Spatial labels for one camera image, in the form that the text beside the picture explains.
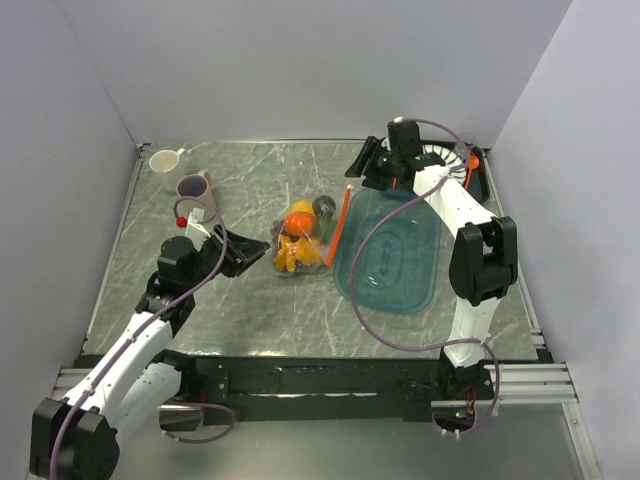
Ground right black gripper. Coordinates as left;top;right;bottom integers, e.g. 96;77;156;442
344;136;400;193

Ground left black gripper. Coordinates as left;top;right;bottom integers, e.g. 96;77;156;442
184;223;269;292

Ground red grape bunch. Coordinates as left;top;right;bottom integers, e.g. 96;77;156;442
270;220;284;237

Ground orange dried fruit pieces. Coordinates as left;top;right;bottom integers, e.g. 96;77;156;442
274;235;297;274

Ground clear zip top bag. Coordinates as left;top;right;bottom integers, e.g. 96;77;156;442
271;184;354;276

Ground yellow corn cob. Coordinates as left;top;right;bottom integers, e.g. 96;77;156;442
290;200;314;215

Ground small orange pumpkin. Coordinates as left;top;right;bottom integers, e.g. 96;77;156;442
283;212;318;237

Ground green avocado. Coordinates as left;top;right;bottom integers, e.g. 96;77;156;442
317;220;337;244

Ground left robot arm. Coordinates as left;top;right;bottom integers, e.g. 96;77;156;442
29;225;270;479

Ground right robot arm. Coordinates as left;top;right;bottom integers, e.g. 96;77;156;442
345;117;518;398

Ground teal transparent food tray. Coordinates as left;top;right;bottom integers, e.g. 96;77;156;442
333;189;440;314

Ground beige mug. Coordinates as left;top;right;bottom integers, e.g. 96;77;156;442
176;170;216;223

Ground white striped plate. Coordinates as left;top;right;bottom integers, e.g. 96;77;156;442
423;144;466;176

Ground clear drinking glass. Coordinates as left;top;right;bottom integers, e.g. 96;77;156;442
453;132;476;163

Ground white mug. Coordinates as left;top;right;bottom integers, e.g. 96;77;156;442
148;148;186;193

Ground orange plastic spoon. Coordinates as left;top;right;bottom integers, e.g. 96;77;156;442
464;155;480;190

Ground black serving tray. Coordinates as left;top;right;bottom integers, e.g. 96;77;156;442
467;145;490;204

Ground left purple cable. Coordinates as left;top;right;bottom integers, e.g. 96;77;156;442
47;197;236;480

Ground purple cable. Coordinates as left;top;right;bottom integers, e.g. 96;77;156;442
352;117;501;437
47;197;236;480

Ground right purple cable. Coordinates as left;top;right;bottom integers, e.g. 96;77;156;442
352;117;501;437

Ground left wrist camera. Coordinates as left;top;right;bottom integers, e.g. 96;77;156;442
176;208;211;248

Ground black base frame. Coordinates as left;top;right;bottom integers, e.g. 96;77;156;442
153;350;501;425

